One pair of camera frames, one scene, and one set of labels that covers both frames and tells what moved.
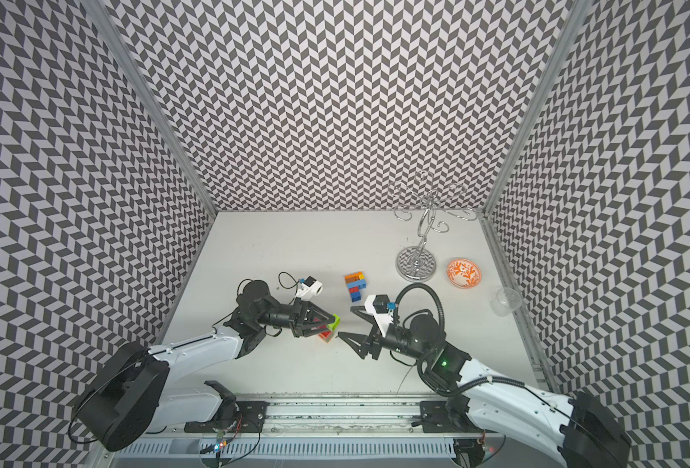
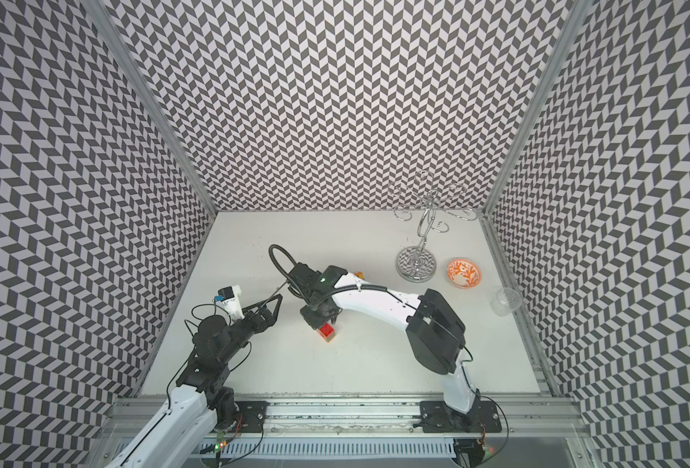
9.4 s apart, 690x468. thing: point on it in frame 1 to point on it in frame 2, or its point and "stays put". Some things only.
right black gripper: x=364 y=341 to x=314 y=321
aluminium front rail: x=350 y=419 stays put
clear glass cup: x=506 y=301 stays put
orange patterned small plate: x=463 y=274 stays put
